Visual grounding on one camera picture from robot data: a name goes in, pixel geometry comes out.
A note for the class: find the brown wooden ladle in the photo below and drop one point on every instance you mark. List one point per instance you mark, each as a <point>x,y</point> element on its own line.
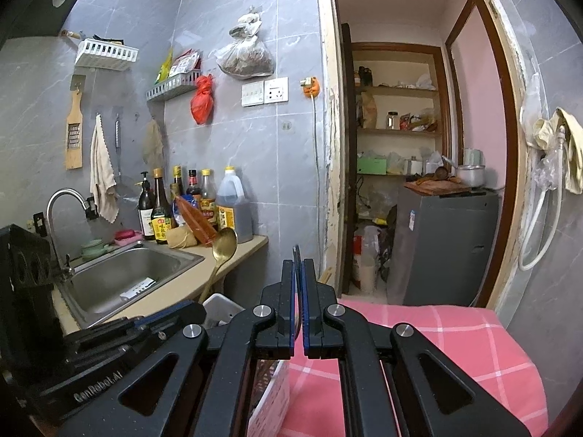
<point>441,173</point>

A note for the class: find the white wall switch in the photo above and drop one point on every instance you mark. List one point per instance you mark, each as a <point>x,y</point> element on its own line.
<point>253,94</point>

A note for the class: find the grey wall basket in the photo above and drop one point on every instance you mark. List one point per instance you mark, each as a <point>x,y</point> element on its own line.
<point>171,87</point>

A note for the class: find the green bowl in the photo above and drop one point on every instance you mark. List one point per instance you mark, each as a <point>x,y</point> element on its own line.
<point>93,249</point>

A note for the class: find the wooden cutting board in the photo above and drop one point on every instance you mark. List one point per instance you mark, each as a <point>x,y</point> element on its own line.
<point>437,187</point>

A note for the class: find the orange plug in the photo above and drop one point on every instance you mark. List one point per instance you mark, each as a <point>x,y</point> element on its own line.
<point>310,87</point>

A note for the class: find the glass jar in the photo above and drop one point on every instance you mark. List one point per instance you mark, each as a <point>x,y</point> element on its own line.
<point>392,120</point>

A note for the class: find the pink soap dish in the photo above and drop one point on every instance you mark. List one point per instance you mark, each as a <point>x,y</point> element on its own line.
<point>128,236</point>

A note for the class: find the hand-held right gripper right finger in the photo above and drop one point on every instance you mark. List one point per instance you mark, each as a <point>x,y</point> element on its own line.
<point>306,309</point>

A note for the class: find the white wall outlet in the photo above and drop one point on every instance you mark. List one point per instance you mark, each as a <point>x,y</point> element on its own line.
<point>276,89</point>

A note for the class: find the clear bottle yellow cap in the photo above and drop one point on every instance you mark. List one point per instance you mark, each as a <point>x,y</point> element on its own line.
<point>208,200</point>

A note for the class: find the mint green mug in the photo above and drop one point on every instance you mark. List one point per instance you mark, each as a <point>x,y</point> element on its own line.
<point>473,157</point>

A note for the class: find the green box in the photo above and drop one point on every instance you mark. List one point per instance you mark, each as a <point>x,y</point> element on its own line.
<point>371,166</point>

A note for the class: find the clear bag of dried goods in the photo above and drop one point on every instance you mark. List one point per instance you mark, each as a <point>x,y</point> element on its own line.
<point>246,57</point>

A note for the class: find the steel sink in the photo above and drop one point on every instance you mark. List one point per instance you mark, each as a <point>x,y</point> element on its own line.
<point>118,273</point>

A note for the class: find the soy sauce bottle yellow label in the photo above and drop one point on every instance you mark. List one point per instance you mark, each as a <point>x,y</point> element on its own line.
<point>160,218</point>

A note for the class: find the steel faucet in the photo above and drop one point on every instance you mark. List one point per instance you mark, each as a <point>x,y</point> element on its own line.
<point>52,218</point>

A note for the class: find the black wall outlet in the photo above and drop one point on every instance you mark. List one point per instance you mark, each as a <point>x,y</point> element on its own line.
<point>39,224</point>

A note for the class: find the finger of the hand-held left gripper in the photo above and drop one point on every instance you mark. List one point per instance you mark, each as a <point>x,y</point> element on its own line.
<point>177,313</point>
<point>114,334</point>

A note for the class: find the cooking oil jug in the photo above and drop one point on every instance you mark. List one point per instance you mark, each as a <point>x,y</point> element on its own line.
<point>234,214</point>

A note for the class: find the hanging metal utensil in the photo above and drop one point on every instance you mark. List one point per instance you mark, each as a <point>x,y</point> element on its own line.
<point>118,141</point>

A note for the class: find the white wall basket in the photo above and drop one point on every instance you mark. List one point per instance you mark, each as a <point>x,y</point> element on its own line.
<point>104,57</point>

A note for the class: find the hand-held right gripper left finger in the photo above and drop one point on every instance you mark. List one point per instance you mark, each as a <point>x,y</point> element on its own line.
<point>291,305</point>

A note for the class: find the wooden door frame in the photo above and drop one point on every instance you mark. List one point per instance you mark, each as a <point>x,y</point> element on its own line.
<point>501,145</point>

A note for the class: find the dark sauce bottle yellow cap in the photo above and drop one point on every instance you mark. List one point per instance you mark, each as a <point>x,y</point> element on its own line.
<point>177,182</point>

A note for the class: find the gold spoon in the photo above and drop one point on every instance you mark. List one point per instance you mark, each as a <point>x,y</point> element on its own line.
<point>225,241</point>

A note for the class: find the dark pump bottle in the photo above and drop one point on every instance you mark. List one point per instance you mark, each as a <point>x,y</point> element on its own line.
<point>145,214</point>

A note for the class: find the dark sauce bottle red cap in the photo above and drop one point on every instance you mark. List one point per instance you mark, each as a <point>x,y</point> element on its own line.
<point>193,189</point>

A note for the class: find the white utensil container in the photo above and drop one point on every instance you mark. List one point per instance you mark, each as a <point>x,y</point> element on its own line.
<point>221,307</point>

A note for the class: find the beige hanging towel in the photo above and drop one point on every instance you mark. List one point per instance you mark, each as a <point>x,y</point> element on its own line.
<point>104,173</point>

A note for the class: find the yellowish rubber gloves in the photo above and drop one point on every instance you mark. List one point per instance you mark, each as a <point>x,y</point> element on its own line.
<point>571,145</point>

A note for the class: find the yellow seasoning packet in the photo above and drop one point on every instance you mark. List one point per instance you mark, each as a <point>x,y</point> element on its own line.
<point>165,70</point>

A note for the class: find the red white seasoning packets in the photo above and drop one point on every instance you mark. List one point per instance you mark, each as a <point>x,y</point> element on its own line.
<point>186,63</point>

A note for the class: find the red plastic bag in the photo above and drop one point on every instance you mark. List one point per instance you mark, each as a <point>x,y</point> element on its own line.
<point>202,100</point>

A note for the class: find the wooden grater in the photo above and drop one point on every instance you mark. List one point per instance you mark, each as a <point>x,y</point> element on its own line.
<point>75,145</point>

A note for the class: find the grey refrigerator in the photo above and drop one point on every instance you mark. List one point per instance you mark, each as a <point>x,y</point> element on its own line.
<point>446,246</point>

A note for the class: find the wooden shelf unit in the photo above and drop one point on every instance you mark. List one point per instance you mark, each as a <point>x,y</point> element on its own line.
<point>401,132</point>

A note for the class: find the metal pot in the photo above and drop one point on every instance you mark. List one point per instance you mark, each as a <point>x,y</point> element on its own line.
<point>469,176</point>

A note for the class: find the pink checkered tablecloth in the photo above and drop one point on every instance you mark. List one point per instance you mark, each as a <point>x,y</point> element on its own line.
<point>432,337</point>

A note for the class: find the brown paper bag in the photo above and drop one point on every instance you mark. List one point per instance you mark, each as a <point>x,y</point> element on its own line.
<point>369,111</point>

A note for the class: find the orange seasoning packet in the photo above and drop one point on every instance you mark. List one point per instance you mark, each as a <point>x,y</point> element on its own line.
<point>196,223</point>

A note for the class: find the white plastic container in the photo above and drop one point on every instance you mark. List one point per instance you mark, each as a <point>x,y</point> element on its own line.
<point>364,259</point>

